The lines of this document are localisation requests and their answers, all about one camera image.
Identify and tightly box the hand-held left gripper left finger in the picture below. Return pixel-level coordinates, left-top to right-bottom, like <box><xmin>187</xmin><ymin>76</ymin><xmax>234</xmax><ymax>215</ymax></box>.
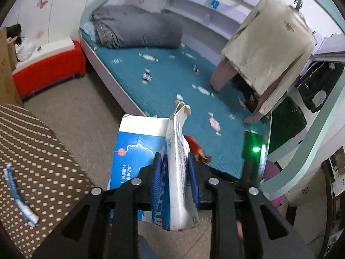
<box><xmin>31</xmin><ymin>152</ymin><xmax>165</xmax><ymax>259</ymax></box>

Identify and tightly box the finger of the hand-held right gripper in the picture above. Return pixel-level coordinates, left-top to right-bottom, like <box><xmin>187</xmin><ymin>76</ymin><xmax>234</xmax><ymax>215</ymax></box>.
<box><xmin>205</xmin><ymin>164</ymin><xmax>243</xmax><ymax>187</ymax></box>

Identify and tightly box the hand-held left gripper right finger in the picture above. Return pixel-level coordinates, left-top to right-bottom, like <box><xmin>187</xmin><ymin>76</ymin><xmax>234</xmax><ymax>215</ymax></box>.
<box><xmin>188</xmin><ymin>152</ymin><xmax>316</xmax><ymax>259</ymax></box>

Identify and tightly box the white blue carton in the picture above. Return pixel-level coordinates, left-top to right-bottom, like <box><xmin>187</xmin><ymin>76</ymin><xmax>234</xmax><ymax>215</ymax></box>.
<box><xmin>161</xmin><ymin>101</ymin><xmax>201</xmax><ymax>232</ymax></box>

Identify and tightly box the red snack wrapper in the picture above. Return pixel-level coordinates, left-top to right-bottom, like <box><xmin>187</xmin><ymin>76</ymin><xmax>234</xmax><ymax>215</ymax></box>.
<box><xmin>185</xmin><ymin>135</ymin><xmax>212</xmax><ymax>166</ymax></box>

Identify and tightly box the blue white cardboard box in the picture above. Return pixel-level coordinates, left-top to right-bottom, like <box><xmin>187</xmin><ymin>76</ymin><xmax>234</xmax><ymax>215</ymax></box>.
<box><xmin>107</xmin><ymin>114</ymin><xmax>171</xmax><ymax>230</ymax></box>

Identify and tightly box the pink cloth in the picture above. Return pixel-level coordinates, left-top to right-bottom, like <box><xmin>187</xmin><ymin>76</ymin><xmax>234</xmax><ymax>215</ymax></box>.
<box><xmin>263</xmin><ymin>160</ymin><xmax>285</xmax><ymax>209</ymax></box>

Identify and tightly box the dark green bag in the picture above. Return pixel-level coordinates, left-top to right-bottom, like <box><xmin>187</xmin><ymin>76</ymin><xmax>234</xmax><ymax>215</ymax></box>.
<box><xmin>269</xmin><ymin>96</ymin><xmax>308</xmax><ymax>153</ymax></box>

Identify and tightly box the bed with teal sheet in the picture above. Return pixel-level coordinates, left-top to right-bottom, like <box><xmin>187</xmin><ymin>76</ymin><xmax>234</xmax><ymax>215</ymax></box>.
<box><xmin>78</xmin><ymin>5</ymin><xmax>273</xmax><ymax>181</ymax></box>

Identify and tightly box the dark hanging jacket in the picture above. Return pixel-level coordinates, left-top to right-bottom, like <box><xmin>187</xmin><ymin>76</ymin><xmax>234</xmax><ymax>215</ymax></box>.
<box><xmin>295</xmin><ymin>60</ymin><xmax>345</xmax><ymax>113</ymax></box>

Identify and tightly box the table with brown dotted cloth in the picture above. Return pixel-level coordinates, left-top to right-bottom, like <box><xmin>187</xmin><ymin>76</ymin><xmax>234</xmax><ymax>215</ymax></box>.
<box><xmin>0</xmin><ymin>103</ymin><xmax>111</xmax><ymax>259</ymax></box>

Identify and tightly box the blue white wrapper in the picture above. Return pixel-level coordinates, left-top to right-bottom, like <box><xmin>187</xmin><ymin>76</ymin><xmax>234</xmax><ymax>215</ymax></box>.
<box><xmin>3</xmin><ymin>163</ymin><xmax>40</xmax><ymax>227</ymax></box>

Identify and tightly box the white headboard shelf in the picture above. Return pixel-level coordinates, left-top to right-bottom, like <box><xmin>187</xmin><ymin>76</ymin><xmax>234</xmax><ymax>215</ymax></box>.
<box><xmin>161</xmin><ymin>0</ymin><xmax>252</xmax><ymax>45</ymax></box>

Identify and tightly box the red bench with white top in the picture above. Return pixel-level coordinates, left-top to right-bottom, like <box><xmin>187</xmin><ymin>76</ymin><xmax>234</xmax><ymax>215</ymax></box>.
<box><xmin>12</xmin><ymin>39</ymin><xmax>87</xmax><ymax>99</ymax></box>

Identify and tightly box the grey folded quilt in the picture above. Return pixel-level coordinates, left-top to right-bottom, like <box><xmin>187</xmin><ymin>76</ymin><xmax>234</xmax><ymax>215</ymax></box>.
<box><xmin>90</xmin><ymin>5</ymin><xmax>184</xmax><ymax>50</ymax></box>

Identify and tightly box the blue checked pillow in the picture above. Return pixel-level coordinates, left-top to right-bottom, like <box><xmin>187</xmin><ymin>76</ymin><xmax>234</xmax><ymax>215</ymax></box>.
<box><xmin>80</xmin><ymin>22</ymin><xmax>97</xmax><ymax>41</ymax></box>

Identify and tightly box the brown cardboard box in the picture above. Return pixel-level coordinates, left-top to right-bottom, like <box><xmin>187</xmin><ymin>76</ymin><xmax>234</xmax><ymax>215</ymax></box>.
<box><xmin>0</xmin><ymin>28</ymin><xmax>24</xmax><ymax>107</ymax></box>

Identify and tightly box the white plastic bag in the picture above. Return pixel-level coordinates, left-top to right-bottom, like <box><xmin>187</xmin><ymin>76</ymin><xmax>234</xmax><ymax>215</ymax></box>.
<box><xmin>15</xmin><ymin>37</ymin><xmax>37</xmax><ymax>61</ymax></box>

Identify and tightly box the black cloth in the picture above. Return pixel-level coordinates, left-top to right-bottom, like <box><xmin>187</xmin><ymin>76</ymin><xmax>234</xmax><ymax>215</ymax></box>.
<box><xmin>5</xmin><ymin>24</ymin><xmax>22</xmax><ymax>38</ymax></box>

